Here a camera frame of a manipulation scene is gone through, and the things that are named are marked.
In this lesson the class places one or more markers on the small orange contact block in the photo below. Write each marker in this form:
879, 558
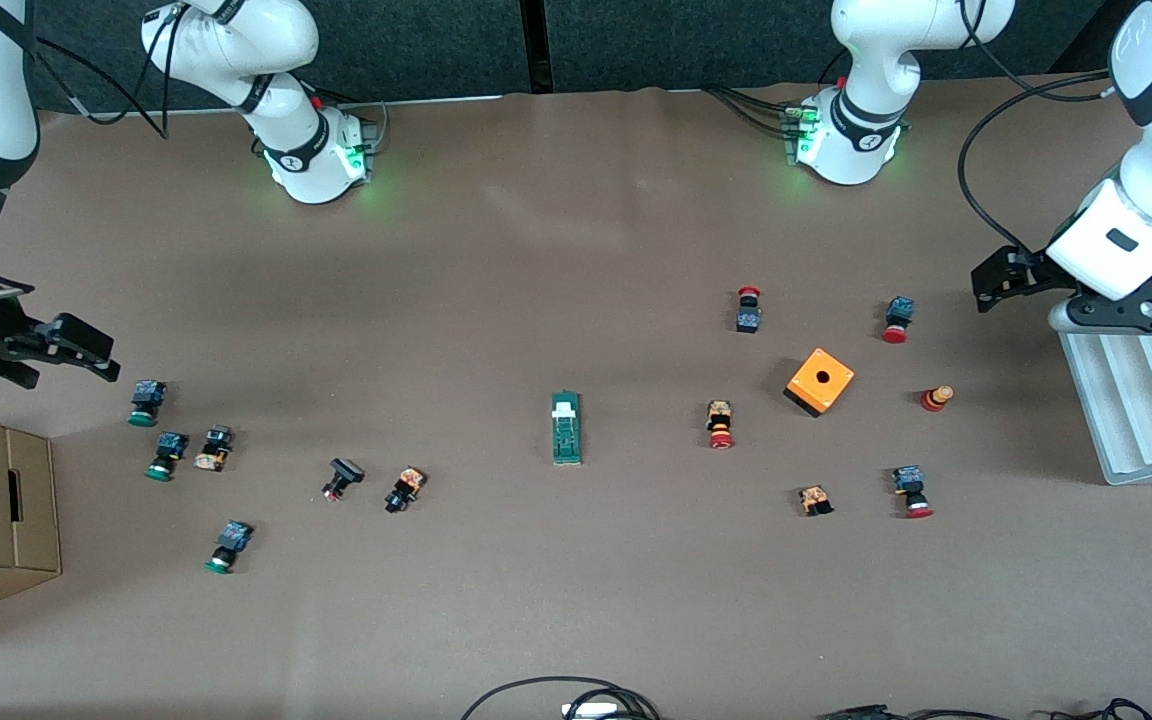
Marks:
815, 499

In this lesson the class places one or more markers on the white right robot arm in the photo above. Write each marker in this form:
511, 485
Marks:
276, 100

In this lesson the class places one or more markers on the grey ribbed tray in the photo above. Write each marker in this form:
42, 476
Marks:
1136, 420

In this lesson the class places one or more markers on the red yellow emergency stop button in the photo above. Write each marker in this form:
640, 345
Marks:
720, 424

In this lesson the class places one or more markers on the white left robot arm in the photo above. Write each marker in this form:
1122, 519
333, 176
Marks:
866, 60

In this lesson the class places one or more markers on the beige black switch block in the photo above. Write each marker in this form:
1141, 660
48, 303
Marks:
214, 448

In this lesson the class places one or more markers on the orange button enclosure box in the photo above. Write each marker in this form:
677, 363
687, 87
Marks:
820, 381

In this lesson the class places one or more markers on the black square button red terminals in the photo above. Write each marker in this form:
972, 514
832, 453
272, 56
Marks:
342, 476

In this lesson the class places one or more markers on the brown table cover sheet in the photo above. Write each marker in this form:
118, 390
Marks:
576, 600

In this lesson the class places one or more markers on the red mushroom button blue block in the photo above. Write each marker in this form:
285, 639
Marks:
911, 490
897, 318

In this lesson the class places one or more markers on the black selector switch orange block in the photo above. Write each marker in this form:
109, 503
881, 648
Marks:
404, 489

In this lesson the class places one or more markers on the green mushroom push button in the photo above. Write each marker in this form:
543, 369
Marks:
167, 453
228, 545
146, 400

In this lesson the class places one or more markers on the red button black block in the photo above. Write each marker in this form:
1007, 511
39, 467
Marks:
748, 312

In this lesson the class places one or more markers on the red emergency stop head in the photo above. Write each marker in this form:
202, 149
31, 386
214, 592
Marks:
936, 398

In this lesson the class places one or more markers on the green load switch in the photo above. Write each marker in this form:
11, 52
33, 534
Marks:
566, 430

